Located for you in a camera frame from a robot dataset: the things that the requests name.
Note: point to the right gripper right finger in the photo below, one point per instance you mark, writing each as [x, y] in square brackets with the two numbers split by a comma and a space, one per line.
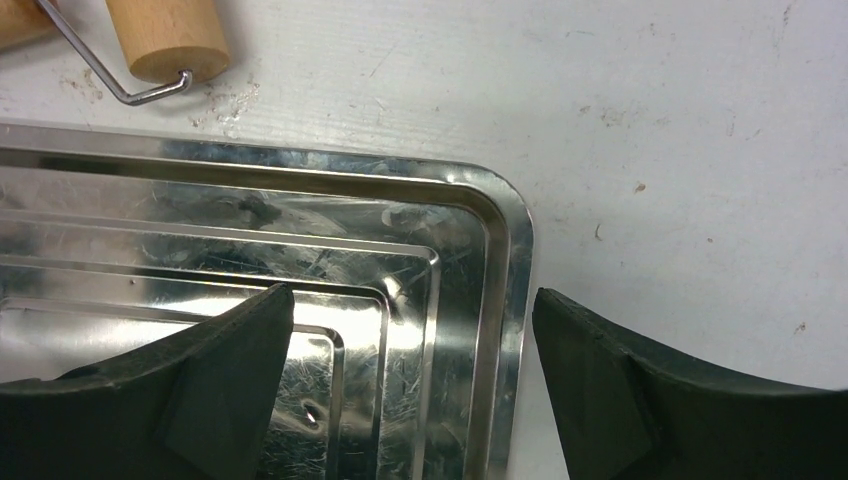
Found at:
[629, 407]

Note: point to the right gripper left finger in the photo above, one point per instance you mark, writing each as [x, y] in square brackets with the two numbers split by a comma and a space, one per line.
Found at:
[193, 405]

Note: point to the stainless steel tray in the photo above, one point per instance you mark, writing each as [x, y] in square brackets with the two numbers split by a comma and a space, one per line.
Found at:
[411, 281]

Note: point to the wooden rolling pin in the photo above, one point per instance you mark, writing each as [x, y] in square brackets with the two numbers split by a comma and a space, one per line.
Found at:
[172, 44]

